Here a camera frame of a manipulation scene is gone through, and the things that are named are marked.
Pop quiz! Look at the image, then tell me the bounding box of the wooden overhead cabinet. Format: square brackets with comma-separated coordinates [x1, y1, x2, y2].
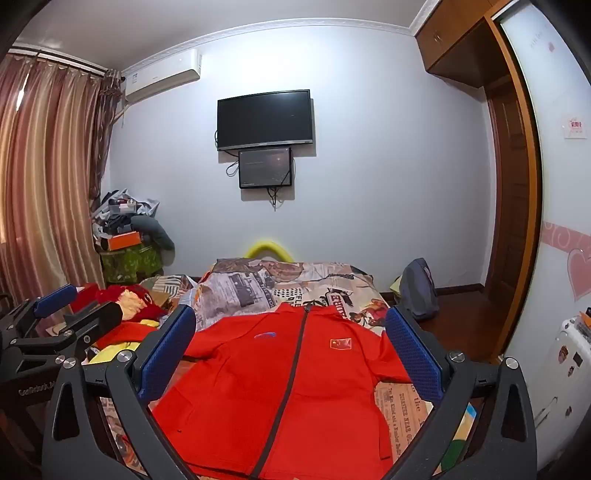
[414, 0, 497, 86]

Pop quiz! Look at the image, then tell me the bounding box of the red plush toy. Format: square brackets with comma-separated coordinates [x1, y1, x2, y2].
[71, 284, 169, 324]

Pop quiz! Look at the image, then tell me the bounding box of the striped brown curtain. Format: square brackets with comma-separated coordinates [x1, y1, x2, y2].
[0, 53, 123, 305]

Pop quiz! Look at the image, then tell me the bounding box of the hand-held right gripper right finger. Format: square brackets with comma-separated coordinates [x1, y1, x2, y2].
[379, 307, 539, 480]

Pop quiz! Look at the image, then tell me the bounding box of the pile of clutter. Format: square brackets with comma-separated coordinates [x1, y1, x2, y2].
[90, 187, 160, 241]

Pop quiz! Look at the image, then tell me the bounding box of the white sliding wardrobe door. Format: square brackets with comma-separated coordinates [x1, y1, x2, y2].
[489, 0, 591, 462]

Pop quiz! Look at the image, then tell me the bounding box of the yellow hoop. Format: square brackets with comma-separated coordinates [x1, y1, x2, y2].
[245, 239, 296, 264]

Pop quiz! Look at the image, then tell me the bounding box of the white cabinet with stickers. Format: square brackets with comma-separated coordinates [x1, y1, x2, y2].
[531, 309, 591, 435]

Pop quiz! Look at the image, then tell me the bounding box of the orange box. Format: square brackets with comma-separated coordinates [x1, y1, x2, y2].
[99, 232, 143, 251]

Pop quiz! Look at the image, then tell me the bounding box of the white wall card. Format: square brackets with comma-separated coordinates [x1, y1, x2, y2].
[561, 113, 591, 139]

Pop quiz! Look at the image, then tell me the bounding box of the newspaper print blanket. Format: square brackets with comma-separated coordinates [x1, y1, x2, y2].
[88, 258, 481, 480]

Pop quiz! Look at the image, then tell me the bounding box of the grey backpack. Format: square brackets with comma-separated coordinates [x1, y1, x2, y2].
[398, 257, 440, 321]

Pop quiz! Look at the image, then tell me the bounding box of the brown wooden door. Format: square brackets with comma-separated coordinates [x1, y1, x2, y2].
[485, 78, 532, 361]

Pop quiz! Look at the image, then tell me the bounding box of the red zip jacket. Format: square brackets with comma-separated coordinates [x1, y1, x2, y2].
[150, 302, 414, 480]

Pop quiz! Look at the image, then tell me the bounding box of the black wall television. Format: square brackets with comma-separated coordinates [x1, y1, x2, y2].
[217, 89, 315, 152]

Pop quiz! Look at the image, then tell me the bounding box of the green patterned bag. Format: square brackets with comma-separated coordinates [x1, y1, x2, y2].
[99, 244, 164, 284]

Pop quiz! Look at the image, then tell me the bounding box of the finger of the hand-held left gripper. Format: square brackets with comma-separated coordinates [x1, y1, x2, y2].
[11, 302, 123, 365]
[0, 284, 77, 333]

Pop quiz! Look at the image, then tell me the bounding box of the white air conditioner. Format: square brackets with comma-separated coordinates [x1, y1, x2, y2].
[121, 48, 204, 104]

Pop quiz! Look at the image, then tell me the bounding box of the small black wall monitor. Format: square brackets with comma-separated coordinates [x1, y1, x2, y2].
[238, 148, 293, 190]

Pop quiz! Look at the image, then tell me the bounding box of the yellow printed cloth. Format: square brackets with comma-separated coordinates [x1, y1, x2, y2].
[88, 339, 144, 366]

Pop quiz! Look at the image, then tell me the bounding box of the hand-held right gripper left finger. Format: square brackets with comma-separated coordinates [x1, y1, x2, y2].
[41, 305, 199, 480]

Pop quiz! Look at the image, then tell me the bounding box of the dark grey pillow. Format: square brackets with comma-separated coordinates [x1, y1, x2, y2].
[130, 215, 176, 259]

